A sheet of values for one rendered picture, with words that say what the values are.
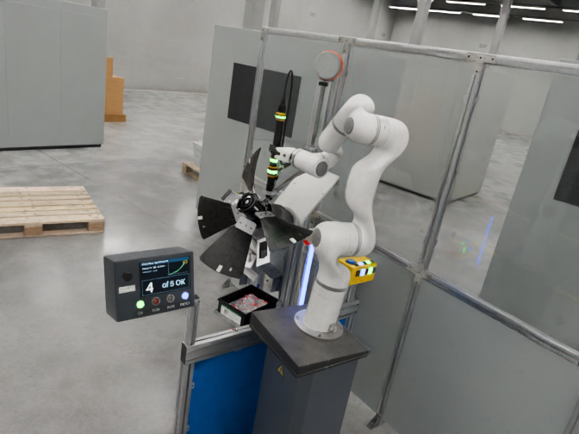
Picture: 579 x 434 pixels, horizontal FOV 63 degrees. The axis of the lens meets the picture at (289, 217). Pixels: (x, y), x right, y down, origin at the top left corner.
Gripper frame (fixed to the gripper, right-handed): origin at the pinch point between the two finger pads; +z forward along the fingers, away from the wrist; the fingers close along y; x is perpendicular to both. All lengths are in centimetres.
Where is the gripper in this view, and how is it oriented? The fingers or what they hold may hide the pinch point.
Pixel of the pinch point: (276, 148)
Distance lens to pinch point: 212.6
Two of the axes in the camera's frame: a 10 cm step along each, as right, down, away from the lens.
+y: 7.9, -0.8, 6.1
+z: -6.0, -3.6, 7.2
